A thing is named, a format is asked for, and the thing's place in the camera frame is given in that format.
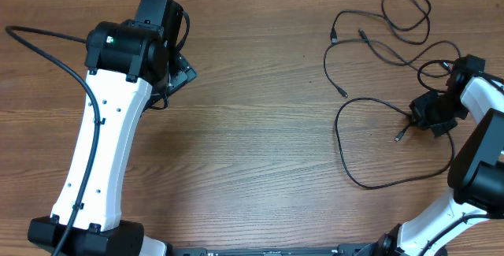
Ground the black cable long loop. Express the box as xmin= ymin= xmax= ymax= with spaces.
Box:
xmin=329 ymin=0 xmax=432 ymax=46

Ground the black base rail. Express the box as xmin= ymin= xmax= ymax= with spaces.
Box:
xmin=167 ymin=243 xmax=384 ymax=256

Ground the black cable silver USB plug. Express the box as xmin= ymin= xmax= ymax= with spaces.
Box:
xmin=333 ymin=97 xmax=456 ymax=190

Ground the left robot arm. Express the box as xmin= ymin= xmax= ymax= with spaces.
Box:
xmin=28 ymin=0 xmax=196 ymax=255

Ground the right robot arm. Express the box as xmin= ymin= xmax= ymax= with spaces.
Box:
xmin=339 ymin=54 xmax=503 ymax=255

